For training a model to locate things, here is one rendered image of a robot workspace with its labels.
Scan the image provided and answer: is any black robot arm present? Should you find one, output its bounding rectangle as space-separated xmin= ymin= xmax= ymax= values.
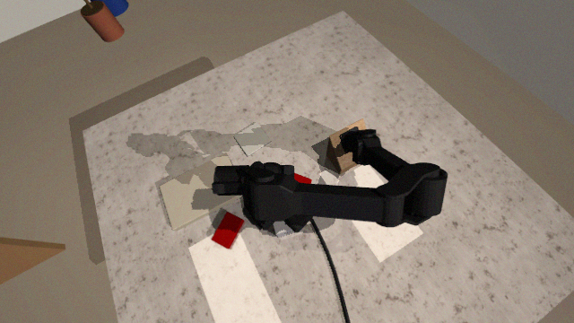
xmin=212 ymin=127 xmax=448 ymax=231

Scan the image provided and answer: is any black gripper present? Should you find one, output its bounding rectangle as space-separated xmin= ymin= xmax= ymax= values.
xmin=251 ymin=161 xmax=313 ymax=232

